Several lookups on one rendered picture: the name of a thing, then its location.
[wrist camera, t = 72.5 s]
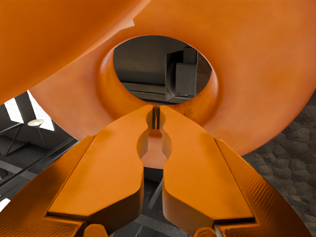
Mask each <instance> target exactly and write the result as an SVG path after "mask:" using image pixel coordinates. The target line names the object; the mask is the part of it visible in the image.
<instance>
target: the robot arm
mask: <svg viewBox="0 0 316 237"><path fill-rule="evenodd" d="M156 119H157V129H159V131H160V132H161V133H162V153H163V154H164V155H165V156H166V158H167V161H166V162H165V164H164V169H163V186H162V202H163V214H164V217H165V218H166V219H167V220H168V221H169V222H171V223H172V224H174V225H175V226H177V227H178V228H180V229H181V230H183V231H184V232H186V233H187V234H189V235H190V237H312V235H311V233H310V232H309V230H308V229H307V227H306V226H305V224H304V223H303V221H302V220H301V219H300V217H299V216H298V215H297V213H296V212H295V211H294V210H293V208H292V207H291V206H290V205H289V203H288V202H287V201H286V200H285V199H284V198H283V196H282V195H281V194H280V193H279V192H278V191H277V190H276V189H275V188H274V187H273V186H272V185H271V184H270V183H269V182H268V181H267V180H266V179H265V178H264V177H262V176H261V175H260V174H259V173H258V172H257V171H256V170H255V169H254V168H253V167H252V166H250V165H249V164H248V163H247V162H246V161H245V160H244V159H243V158H242V157H241V156H239V155H238V154H237V153H236V152H235V151H234V150H233V149H232V148H231V147H230V146H228V145H227V144H226V143H225V142H224V141H223V140H216V139H214V138H213V137H212V136H211V135H210V134H209V133H208V132H207V131H206V130H205V129H203V128H202V127H201V126H200V125H198V124H197V123H195V122H194V121H192V120H191V119H189V118H187V117H185V116H184V115H182V114H180V113H178V112H176V111H175V110H173V109H171V108H170V107H168V106H166V105H161V106H153V105H150V104H148V105H145V106H143V107H141V108H139V109H137V110H135V111H133V112H131V113H129V114H127V115H125V116H123V117H121V118H119V119H117V120H115V121H113V122H112V123H110V124H109V125H108V126H106V127H105V128H103V129H102V130H101V131H100V132H98V133H97V134H96V135H95V136H91V135H88V136H86V137H85V138H84V139H83V140H81V141H80V142H79V143H77V144H76V145H75V146H74V147H72V148H71V149H70V150H68V151H67V152H66V153H65V154H63V155H62V156H61V157H60V158H59V159H57V160H56V161H55V162H53V163H52V164H51V165H49V166H48V167H47V168H46V169H44V170H43V171H42V172H41V173H39V174H38V175H37V176H36V177H34V178H33V179H32V180H31V181H30V182H29V183H27V184H26V185H25V186H24V187H23V188H22V189H21V190H20V191H19V192H18V193H17V194H16V195H15V196H14V197H13V198H12V199H11V200H10V201H9V202H8V203H7V204H6V206H5V207H4V208H3V209H2V210H1V211H0V237H113V235H114V232H115V231H117V230H118V229H120V228H122V227H124V226H126V225H127V224H129V223H131V222H133V221H134V220H136V219H137V218H138V217H139V216H140V214H141V212H142V203H143V196H144V169H143V162H142V161H141V159H142V157H143V156H144V155H145V154H146V153H147V152H148V134H149V133H150V132H151V131H152V130H153V129H155V123H156Z"/></svg>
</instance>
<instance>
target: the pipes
mask: <svg viewBox="0 0 316 237"><path fill-rule="evenodd" d="M120 82H121V83H122V84H130V85H140V86H149V87H162V88H165V87H166V85H164V84H154V83H144V82H134V81H124V80H120ZM128 91H129V92H133V93H141V94H149V95H160V96H166V95H165V94H160V93H152V92H144V91H135V90H128ZM174 97H176V98H184V99H189V97H188V96H180V95H175V96H174ZM139 99H141V100H143V101H145V102H148V103H152V104H156V105H175V104H179V103H171V102H164V101H157V100H149V99H142V98H139ZM73 139H75V138H74V137H72V138H71V139H69V140H67V141H66V142H64V143H63V144H61V145H60V146H58V147H56V148H55V149H53V150H52V151H50V152H49V153H47V154H46V155H44V156H43V157H41V158H39V159H38V160H36V161H35V162H33V163H32V164H30V165H29V166H27V167H26V168H24V169H23V170H21V171H20V172H18V173H16V174H15V175H13V176H12V177H10V178H9V179H7V180H6V181H4V182H3V183H1V184H0V188H2V187H3V186H4V185H6V184H7V183H9V182H10V181H12V180H13V179H15V178H16V177H18V176H19V175H21V174H22V173H24V172H25V171H27V170H28V169H30V168H31V167H33V166H34V165H36V164H37V163H39V162H40V161H42V160H43V159H45V158H46V157H48V156H49V155H51V154H52V153H54V152H55V151H57V150H58V149H60V148H61V147H63V146H64V145H66V144H67V143H69V142H70V141H72V140H73Z"/></svg>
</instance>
